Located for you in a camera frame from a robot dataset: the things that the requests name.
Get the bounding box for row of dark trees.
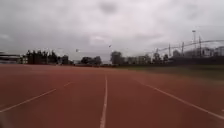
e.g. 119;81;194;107
25;49;171;66

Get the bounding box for tall wire fence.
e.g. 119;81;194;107
146;39;224;66

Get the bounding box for low grandstand building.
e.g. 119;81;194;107
0;51;28;65

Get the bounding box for group of buildings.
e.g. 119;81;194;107
124;45;224;66

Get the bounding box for floodlight pole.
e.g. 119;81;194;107
191;29;198;51

